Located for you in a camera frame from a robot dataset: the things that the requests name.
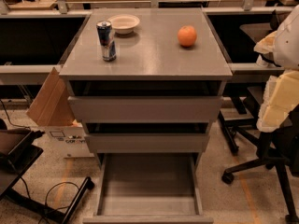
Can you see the dark bag on table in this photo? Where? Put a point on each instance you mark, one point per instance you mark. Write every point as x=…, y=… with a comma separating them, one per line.
x=277, y=17

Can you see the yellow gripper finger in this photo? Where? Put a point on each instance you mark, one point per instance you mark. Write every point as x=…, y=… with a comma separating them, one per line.
x=280, y=97
x=266, y=45

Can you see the black stand on left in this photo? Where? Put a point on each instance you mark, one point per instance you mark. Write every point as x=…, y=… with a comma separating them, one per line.
x=17, y=155

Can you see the brown white cardboard box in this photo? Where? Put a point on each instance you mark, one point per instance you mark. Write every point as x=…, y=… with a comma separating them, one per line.
x=51, y=111

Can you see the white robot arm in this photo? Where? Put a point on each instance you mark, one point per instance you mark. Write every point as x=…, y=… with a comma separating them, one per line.
x=286, y=47

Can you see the orange fruit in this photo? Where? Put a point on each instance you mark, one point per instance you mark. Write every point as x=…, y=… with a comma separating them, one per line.
x=187, y=36

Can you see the black office chair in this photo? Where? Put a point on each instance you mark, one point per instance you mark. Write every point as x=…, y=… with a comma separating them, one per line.
x=277, y=149

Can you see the blue silver energy drink can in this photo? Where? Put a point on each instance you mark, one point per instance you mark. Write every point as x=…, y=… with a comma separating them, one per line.
x=106, y=38

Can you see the grey open bottom drawer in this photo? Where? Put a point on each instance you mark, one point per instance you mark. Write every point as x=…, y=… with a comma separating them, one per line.
x=148, y=189

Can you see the grey drawer cabinet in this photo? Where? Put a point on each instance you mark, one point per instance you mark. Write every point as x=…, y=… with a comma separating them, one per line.
x=151, y=52

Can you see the grey middle drawer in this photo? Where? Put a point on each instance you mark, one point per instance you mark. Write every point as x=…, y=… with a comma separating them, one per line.
x=147, y=137

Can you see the grey top drawer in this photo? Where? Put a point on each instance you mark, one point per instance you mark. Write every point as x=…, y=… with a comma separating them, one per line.
x=145, y=101

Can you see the white bowl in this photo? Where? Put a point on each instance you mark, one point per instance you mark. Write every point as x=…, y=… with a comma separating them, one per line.
x=124, y=24

